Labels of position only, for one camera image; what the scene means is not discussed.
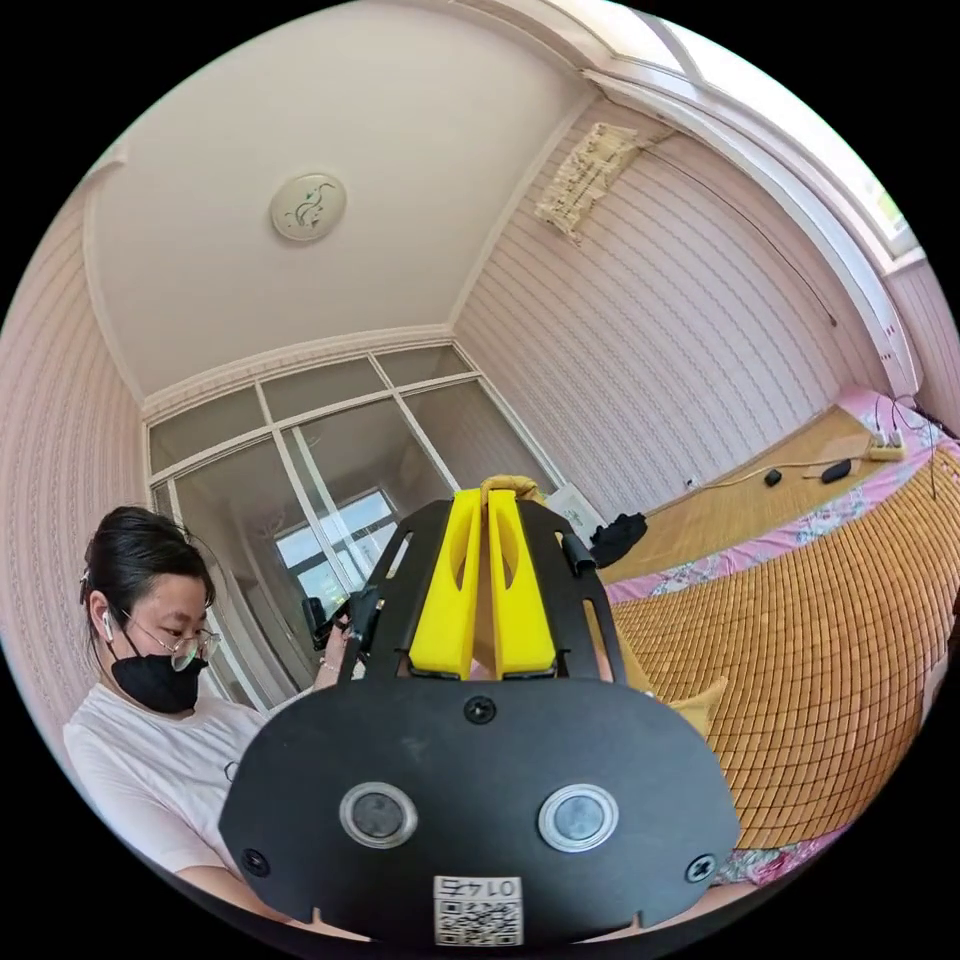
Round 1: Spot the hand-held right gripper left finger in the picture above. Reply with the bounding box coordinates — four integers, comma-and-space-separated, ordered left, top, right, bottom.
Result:
408, 488, 482, 681

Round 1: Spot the person's left hand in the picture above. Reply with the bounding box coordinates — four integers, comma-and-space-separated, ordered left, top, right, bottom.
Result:
313, 611, 355, 691

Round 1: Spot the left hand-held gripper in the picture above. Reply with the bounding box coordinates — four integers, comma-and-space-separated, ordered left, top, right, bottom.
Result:
347, 587, 386, 655

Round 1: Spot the glass partition window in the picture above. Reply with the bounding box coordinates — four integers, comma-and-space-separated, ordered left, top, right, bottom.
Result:
143, 343, 568, 714

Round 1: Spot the yellow short sleeve shirt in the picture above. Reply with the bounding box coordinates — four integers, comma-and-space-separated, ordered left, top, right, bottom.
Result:
479, 474, 730, 740

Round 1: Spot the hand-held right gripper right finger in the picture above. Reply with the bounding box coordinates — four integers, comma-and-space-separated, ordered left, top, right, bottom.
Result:
488, 490, 561, 679

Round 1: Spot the bed with woven mat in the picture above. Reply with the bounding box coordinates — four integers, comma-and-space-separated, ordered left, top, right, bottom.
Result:
596, 386, 960, 890

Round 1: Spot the white framed window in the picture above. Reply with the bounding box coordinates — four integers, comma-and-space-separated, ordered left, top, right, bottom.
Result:
581, 0, 928, 271

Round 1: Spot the person's body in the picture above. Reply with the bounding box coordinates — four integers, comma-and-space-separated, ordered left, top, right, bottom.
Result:
62, 506, 316, 894

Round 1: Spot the black garment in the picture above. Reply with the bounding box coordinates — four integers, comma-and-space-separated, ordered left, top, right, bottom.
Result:
589, 512, 649, 569

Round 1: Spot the woven wall hanging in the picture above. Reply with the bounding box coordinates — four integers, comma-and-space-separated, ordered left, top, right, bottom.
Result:
533, 121, 640, 243

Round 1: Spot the round ceiling lamp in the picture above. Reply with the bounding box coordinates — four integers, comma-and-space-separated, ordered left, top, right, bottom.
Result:
269, 172, 349, 244

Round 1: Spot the person's right forearm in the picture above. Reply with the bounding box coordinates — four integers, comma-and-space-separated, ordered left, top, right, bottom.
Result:
178, 862, 316, 928

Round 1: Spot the white framed picture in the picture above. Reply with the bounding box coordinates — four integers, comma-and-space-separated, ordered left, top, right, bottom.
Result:
549, 482, 606, 535

